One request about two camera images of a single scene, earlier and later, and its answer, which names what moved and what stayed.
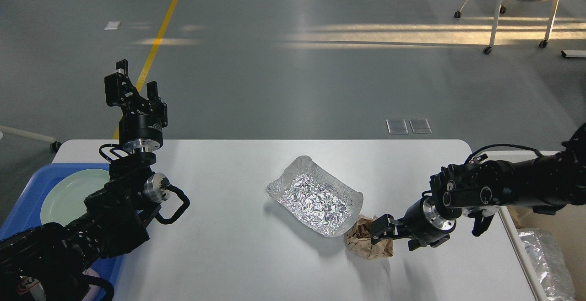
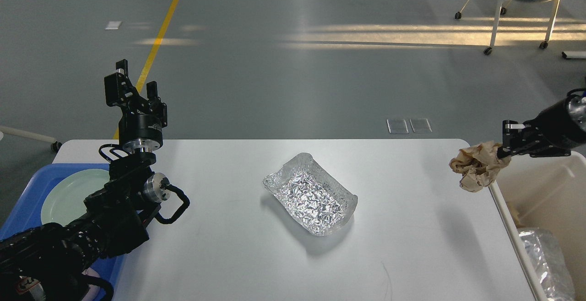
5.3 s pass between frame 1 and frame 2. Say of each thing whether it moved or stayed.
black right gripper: moved
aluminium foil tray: stayed
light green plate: stayed
